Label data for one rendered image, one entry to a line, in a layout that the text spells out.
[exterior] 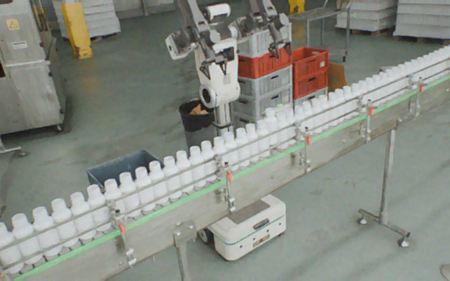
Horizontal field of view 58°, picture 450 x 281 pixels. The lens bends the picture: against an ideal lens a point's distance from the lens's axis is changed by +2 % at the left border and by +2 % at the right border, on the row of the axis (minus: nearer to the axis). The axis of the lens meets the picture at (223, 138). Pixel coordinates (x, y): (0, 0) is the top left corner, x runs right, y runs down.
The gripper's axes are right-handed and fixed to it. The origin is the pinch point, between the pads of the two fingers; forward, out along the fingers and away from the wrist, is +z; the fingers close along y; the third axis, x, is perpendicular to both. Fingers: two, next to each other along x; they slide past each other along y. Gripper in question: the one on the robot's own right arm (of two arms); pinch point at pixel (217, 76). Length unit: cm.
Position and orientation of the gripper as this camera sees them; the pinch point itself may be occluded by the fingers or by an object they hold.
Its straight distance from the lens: 205.3
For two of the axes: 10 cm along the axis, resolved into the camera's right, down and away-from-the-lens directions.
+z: 3.3, 9.4, 0.3
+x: -4.8, 1.4, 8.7
